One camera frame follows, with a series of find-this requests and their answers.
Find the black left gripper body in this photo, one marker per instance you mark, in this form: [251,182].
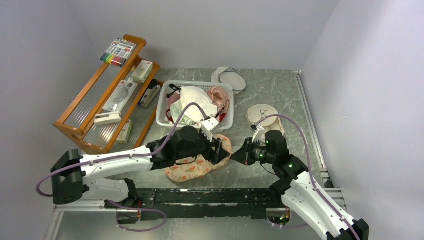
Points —
[214,154]

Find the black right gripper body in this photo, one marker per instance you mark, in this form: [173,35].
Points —
[257,152]

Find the floral peach mesh laundry bag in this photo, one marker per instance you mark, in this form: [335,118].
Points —
[195,167]

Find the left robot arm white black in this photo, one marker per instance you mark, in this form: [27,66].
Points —
[78,176]

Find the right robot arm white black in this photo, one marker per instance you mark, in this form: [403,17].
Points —
[299,191]

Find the pink satin bra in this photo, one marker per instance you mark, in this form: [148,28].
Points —
[220,98]

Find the white cream bra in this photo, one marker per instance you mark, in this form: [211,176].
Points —
[193,94]

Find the white bag blue trim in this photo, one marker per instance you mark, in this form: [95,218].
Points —
[228,75]

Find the light green garment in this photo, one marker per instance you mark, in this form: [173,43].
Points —
[176,110]

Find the black stapler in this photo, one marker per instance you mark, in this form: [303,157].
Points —
[152,90]

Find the small white packet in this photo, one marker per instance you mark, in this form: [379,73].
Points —
[124,134]

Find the wooden tiered shelf rack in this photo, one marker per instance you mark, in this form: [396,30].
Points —
[78,121]

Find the white green small box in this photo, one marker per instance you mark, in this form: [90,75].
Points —
[142,72]

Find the clear plastic packet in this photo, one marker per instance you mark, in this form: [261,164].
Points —
[120,96]

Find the white clip tool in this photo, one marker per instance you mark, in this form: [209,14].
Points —
[107,118]

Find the coloured marker pen pack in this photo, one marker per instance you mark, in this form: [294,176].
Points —
[118,52]

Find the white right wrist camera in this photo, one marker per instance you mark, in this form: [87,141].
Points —
[258,133]

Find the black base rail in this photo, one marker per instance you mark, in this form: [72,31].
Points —
[202,202]

